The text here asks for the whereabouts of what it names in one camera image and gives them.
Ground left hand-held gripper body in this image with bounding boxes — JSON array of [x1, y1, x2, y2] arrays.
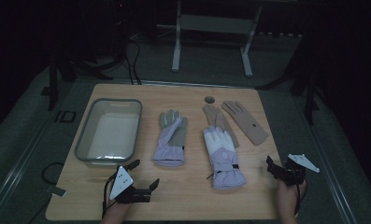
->
[[107, 165, 153, 205]]

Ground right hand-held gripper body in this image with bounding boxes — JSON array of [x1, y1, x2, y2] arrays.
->
[[275, 154, 321, 187]]

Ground clear plastic bin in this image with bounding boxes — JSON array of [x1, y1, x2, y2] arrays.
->
[[74, 98, 143, 166]]

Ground lilac glove with grey palm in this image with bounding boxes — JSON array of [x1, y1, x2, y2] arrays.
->
[[152, 108, 189, 167]]

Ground lilac and white ski glove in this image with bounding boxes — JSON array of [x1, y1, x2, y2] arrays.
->
[[203, 125, 247, 190]]

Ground plain beige knit glove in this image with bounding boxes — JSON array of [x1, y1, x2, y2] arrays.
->
[[202, 104, 240, 148]]

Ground person's right hand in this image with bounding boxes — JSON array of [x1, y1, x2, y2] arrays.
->
[[276, 179, 307, 224]]

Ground person's left hand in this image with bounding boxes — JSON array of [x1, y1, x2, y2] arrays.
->
[[100, 201, 131, 224]]

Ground beige knit glove with dot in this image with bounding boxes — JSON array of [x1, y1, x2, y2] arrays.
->
[[221, 100, 269, 147]]

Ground grey tape strip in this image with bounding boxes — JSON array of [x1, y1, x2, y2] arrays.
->
[[45, 185, 67, 199]]

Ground black metal stand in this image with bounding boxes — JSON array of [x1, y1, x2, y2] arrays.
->
[[257, 60, 323, 126]]

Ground black tripod stand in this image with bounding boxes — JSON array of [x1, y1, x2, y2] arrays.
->
[[47, 52, 114, 112]]

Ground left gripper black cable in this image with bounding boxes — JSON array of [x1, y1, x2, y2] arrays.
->
[[101, 173, 118, 219]]

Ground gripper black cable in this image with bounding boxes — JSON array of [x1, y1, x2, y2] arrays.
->
[[293, 183, 307, 217], [101, 173, 118, 219]]

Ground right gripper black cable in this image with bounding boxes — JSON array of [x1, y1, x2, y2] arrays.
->
[[293, 183, 307, 217]]

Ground black floor cables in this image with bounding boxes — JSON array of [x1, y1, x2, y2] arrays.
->
[[122, 36, 143, 86]]

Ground white metal stand frame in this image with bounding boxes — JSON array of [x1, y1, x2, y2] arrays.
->
[[156, 0, 264, 78]]

